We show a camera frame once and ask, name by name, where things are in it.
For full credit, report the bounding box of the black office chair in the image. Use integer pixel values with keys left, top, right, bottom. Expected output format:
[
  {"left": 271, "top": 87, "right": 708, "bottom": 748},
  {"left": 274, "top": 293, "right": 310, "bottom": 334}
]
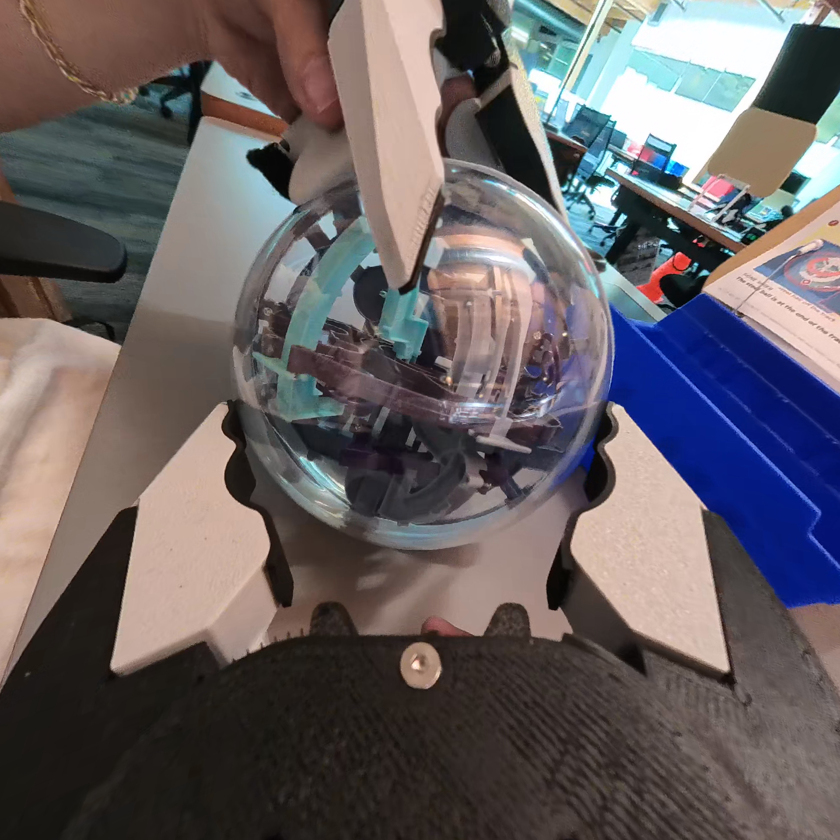
[{"left": 564, "top": 105, "right": 618, "bottom": 219}]

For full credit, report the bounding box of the gold chain bracelet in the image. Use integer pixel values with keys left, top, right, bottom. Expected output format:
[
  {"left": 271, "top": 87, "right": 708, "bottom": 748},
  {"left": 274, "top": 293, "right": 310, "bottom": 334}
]
[{"left": 18, "top": 0, "right": 139, "bottom": 106}]

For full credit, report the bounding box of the black divider panel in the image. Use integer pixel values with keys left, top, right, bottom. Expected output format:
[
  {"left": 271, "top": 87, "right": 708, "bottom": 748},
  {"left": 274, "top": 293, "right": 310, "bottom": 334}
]
[{"left": 755, "top": 23, "right": 840, "bottom": 126}]

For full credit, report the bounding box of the clear plastic maze ball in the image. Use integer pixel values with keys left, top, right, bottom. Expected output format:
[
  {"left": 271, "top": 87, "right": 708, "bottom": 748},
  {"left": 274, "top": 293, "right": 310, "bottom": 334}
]
[{"left": 233, "top": 157, "right": 614, "bottom": 551}]

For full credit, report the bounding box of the printed white shirt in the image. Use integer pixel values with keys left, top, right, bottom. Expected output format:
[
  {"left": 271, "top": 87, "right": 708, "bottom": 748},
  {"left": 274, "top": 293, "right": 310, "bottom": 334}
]
[{"left": 0, "top": 318, "right": 122, "bottom": 664}]

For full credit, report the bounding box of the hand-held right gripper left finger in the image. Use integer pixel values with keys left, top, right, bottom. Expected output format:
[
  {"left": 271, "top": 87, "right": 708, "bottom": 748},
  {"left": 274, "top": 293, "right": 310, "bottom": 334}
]
[{"left": 110, "top": 402, "right": 294, "bottom": 677}]

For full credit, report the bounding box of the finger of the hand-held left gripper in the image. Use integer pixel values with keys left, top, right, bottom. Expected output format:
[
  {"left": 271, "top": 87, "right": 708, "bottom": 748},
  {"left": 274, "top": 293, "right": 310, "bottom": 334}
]
[
  {"left": 445, "top": 38, "right": 570, "bottom": 219},
  {"left": 327, "top": 0, "right": 448, "bottom": 294}
]

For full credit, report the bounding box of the tan divider panel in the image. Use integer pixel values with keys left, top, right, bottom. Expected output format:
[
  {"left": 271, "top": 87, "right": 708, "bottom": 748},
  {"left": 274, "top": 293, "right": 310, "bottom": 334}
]
[{"left": 705, "top": 105, "right": 818, "bottom": 198}]

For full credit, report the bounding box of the wooden desk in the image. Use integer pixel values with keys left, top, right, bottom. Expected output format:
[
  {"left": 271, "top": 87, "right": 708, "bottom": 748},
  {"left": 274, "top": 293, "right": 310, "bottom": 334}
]
[{"left": 607, "top": 167, "right": 749, "bottom": 253}]

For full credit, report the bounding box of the blue plastic bin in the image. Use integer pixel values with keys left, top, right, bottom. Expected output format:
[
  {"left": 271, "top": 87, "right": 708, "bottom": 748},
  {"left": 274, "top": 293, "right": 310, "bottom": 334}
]
[{"left": 577, "top": 292, "right": 840, "bottom": 608}]

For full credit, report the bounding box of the person's left hand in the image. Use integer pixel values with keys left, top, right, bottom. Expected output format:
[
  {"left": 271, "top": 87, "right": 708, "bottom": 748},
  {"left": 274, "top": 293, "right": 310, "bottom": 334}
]
[{"left": 39, "top": 0, "right": 345, "bottom": 130}]

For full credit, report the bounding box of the red-orange cone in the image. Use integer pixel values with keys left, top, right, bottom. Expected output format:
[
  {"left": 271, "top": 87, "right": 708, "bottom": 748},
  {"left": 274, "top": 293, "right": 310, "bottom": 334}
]
[{"left": 637, "top": 252, "right": 693, "bottom": 303}]

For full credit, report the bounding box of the clear acrylic stand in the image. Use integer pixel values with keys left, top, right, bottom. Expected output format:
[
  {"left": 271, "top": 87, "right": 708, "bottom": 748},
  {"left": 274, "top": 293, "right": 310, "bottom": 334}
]
[{"left": 699, "top": 174, "right": 752, "bottom": 224}]

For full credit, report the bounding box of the printed instruction sheet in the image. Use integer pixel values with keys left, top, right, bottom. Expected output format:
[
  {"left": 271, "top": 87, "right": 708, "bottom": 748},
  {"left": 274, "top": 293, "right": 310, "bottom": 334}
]
[{"left": 709, "top": 203, "right": 840, "bottom": 368}]

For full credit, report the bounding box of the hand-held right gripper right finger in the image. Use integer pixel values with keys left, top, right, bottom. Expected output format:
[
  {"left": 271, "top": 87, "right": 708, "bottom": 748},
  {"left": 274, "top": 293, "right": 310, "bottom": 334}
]
[{"left": 546, "top": 402, "right": 731, "bottom": 678}]

